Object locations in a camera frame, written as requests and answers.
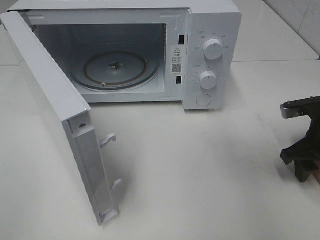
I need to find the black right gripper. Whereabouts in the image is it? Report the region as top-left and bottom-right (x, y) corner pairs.
(280, 96), (320, 183)

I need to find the round door release button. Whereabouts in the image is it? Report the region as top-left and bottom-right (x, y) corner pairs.
(196, 94), (212, 107)

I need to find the white microwave door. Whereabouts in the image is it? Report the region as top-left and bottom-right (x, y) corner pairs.
(0, 11), (123, 226)

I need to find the white lower microwave knob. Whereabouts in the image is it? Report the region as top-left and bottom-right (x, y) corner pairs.
(199, 71), (218, 90)

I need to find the white microwave knob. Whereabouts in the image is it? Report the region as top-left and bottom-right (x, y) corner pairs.
(199, 71), (218, 90)
(203, 37), (224, 61)

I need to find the white upper microwave knob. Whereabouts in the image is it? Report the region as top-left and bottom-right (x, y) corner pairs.
(203, 37), (224, 61)

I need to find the white microwave oven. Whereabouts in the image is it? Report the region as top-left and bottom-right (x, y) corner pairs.
(5, 0), (242, 110)

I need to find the glass microwave turntable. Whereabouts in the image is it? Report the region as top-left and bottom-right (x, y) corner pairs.
(69, 43), (163, 91)

